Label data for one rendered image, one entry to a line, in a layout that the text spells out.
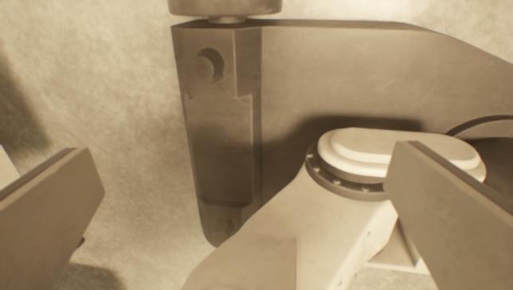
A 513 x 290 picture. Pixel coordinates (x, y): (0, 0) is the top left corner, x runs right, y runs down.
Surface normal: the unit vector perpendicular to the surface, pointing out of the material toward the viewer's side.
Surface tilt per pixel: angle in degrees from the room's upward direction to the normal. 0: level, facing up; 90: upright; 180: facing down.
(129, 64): 0
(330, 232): 90
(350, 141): 90
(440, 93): 0
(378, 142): 90
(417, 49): 0
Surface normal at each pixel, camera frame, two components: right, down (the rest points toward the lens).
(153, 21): -0.17, 0.50
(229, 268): 0.07, -0.99
